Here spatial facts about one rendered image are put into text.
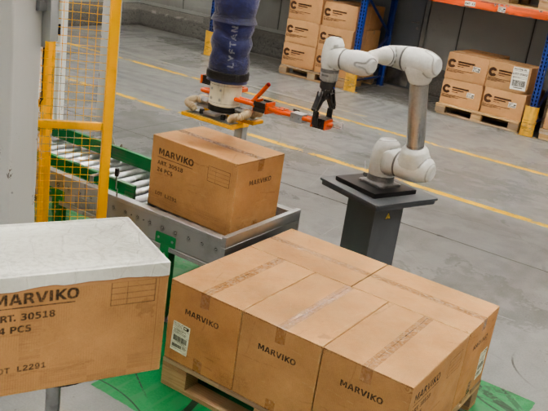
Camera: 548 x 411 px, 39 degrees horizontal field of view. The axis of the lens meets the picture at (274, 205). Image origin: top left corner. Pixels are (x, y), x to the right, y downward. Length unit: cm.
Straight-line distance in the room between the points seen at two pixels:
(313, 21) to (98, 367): 992
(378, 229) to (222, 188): 103
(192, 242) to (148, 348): 143
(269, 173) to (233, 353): 113
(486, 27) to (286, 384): 961
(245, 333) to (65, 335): 105
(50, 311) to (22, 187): 139
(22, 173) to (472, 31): 954
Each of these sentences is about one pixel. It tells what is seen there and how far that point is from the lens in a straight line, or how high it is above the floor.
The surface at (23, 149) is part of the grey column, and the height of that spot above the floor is 98.
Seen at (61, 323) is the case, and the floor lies 85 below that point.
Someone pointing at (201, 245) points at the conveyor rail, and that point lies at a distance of 395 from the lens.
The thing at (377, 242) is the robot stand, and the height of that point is 45.
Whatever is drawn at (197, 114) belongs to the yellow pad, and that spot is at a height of 111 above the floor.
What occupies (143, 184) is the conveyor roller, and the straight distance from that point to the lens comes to 470.
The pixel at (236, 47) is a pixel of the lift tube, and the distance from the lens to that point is 399.
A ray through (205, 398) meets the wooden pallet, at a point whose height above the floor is 2.
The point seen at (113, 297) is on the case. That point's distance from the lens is 249.
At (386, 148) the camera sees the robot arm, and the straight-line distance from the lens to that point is 441.
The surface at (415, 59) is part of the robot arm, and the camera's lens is 410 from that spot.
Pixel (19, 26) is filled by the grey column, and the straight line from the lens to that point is 355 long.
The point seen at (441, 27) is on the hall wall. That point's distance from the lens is 1259.
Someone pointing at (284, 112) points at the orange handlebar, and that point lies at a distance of 391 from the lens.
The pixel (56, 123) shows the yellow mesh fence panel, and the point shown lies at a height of 100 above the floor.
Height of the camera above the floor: 205
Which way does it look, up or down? 19 degrees down
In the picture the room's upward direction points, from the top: 8 degrees clockwise
